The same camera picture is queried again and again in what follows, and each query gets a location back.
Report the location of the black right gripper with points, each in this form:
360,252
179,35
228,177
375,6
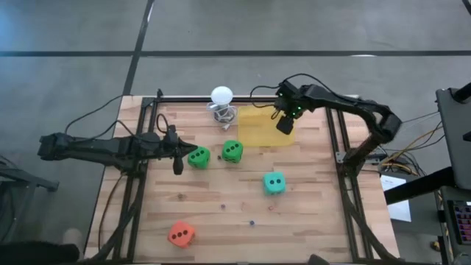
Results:
292,101

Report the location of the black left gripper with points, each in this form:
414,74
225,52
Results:
178,151

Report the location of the large green foam die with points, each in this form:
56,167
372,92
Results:
199,162
232,156

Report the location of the large teal foam die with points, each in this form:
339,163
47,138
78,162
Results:
274,187

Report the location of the large orange foam die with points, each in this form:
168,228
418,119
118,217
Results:
181,241

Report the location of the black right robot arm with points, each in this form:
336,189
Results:
353,105

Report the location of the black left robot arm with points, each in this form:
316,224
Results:
110,149

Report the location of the yellow translucent plastic bin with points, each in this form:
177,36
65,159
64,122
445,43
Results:
257,129

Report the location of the white mushroom table lamp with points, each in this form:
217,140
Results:
221,95

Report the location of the white paper sheet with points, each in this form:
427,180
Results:
401,211

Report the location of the black metal beam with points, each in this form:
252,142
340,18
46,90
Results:
419,186

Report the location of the gray metal stand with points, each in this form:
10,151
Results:
29,180

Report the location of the dark gray equipment case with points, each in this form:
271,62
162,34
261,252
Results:
456,140

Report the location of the black control console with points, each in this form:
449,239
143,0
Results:
463,221

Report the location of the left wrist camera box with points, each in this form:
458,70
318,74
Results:
171,133

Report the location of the black aluminium table frame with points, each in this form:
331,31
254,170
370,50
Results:
239,98

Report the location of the silver mounting bracket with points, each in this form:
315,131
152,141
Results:
341,157

